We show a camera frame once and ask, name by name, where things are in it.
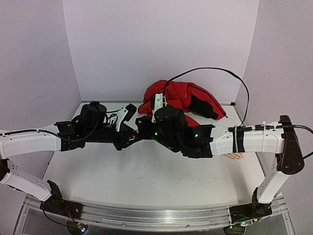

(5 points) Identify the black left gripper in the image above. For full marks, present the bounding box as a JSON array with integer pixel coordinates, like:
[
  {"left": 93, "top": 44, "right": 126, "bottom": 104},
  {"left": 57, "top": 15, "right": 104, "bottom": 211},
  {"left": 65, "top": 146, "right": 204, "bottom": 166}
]
[{"left": 86, "top": 122, "right": 142, "bottom": 150}]

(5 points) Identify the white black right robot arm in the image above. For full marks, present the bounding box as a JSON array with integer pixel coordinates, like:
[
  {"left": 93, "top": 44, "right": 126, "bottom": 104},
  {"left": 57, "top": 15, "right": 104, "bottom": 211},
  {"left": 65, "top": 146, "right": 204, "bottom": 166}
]
[{"left": 135, "top": 116, "right": 305, "bottom": 206}]

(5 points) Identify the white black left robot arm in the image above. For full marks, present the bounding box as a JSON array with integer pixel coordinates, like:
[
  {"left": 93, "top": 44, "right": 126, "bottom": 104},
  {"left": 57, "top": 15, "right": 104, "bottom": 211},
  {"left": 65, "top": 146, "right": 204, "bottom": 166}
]
[{"left": 0, "top": 121, "right": 142, "bottom": 214}]

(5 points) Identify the mannequin hand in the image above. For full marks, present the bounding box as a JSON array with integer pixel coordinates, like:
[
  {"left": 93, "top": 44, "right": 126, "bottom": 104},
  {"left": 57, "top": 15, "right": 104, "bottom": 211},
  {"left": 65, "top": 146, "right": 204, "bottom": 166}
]
[{"left": 224, "top": 153, "right": 244, "bottom": 160}]

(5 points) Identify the red black sports jacket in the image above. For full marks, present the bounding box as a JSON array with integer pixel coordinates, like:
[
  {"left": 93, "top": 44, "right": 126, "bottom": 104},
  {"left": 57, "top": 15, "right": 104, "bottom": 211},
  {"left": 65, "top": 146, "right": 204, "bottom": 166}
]
[{"left": 138, "top": 80, "right": 226, "bottom": 120}]

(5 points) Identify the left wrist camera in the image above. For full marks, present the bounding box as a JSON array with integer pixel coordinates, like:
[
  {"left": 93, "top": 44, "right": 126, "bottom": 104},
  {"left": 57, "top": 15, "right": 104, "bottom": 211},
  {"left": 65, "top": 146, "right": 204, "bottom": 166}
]
[{"left": 73, "top": 101, "right": 137, "bottom": 134}]

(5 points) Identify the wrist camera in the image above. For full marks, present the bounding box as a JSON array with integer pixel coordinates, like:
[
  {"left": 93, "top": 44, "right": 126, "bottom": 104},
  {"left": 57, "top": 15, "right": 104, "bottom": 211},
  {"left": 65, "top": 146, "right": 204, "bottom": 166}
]
[
  {"left": 73, "top": 101, "right": 137, "bottom": 134},
  {"left": 152, "top": 94, "right": 189, "bottom": 137}
]

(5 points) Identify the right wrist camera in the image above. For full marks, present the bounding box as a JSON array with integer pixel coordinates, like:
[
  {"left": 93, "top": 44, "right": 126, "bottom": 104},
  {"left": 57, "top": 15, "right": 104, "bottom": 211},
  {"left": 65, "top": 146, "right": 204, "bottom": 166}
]
[{"left": 152, "top": 94, "right": 189, "bottom": 137}]

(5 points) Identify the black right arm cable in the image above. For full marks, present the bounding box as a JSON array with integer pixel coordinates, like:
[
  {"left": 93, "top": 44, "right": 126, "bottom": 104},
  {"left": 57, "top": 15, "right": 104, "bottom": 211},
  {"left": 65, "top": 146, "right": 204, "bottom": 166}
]
[{"left": 162, "top": 67, "right": 313, "bottom": 160}]

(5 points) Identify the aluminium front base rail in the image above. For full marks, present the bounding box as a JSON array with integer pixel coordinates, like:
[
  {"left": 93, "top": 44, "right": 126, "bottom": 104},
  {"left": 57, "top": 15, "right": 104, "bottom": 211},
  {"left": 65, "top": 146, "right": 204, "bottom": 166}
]
[{"left": 14, "top": 195, "right": 295, "bottom": 235}]

